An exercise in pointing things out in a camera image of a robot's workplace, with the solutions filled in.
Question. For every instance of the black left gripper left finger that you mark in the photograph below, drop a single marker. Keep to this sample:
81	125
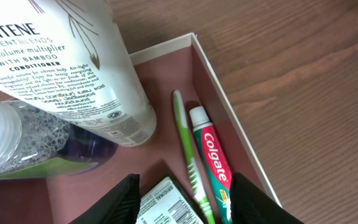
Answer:
120	205

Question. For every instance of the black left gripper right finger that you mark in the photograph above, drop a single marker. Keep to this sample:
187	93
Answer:
250	205

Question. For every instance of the green white soap packet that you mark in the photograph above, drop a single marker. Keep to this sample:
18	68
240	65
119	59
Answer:
165	204

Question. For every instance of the green toothbrush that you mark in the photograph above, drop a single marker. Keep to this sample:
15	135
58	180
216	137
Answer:
194	175

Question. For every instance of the teal toothpaste tube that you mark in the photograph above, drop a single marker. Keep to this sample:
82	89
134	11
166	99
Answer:
217	167

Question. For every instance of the clear soap pump bottle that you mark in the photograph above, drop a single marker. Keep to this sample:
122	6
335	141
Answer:
35	144

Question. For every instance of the white lotion tube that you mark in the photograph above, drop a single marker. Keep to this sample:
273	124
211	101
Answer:
68	58

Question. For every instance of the white box with brown interior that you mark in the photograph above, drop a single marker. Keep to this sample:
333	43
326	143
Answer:
177	64

